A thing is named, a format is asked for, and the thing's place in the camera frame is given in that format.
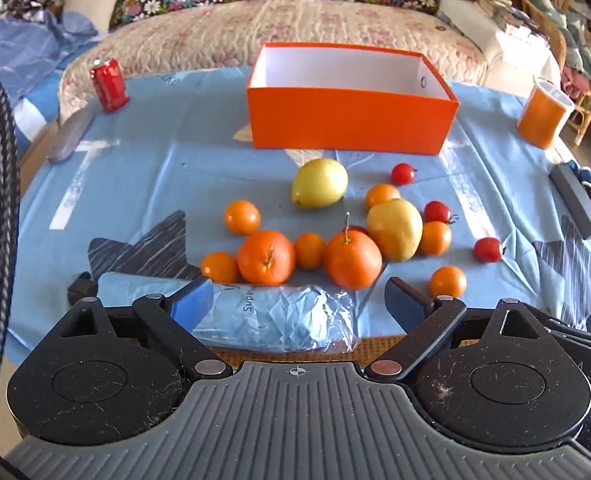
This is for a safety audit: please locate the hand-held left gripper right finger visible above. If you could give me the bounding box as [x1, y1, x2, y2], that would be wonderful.
[364, 276, 556, 381]

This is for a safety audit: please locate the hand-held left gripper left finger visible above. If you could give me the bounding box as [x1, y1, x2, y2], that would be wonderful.
[55, 278, 233, 380]

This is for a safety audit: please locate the small orange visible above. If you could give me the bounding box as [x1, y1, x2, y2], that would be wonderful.
[419, 221, 453, 256]
[365, 184, 401, 211]
[294, 233, 326, 270]
[200, 252, 240, 284]
[429, 266, 467, 298]
[224, 200, 261, 236]

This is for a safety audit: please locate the large orange with stem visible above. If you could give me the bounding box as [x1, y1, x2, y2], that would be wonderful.
[324, 212, 383, 291]

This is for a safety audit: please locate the yellow pear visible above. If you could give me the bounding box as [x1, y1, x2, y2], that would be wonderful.
[366, 198, 423, 262]

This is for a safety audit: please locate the yellow-green lemon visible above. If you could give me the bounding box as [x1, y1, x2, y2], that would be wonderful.
[291, 158, 349, 210]

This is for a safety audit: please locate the orange cardboard box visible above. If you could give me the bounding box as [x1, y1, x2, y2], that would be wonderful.
[246, 42, 460, 155]

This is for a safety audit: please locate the clear plastic packet blue cloth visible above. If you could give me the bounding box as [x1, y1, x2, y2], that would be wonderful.
[96, 272, 359, 353]

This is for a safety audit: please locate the long grey box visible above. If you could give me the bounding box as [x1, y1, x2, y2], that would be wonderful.
[549, 162, 591, 240]

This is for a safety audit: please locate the blue printed tablecloth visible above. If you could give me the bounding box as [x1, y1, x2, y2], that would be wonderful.
[5, 66, 591, 356]

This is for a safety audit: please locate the small blue cloth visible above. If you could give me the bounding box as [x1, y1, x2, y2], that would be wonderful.
[568, 160, 591, 223]

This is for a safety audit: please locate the orange cup with white rim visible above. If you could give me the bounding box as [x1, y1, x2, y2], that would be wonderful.
[518, 76, 575, 150]

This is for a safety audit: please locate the red soda can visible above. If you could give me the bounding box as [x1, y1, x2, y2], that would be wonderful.
[91, 58, 130, 112]

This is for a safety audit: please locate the pink floral quilt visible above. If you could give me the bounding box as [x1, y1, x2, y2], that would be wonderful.
[58, 0, 489, 121]

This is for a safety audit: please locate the white cloth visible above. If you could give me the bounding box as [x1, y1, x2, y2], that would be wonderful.
[438, 0, 561, 92]

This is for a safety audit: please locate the wicker chair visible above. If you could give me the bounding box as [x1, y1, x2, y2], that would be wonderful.
[518, 0, 591, 147]

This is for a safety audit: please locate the blue striped blanket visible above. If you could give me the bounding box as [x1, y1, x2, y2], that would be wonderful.
[0, 7, 98, 161]

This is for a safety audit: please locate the beige pillow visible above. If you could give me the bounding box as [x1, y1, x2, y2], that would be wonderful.
[62, 0, 127, 36]

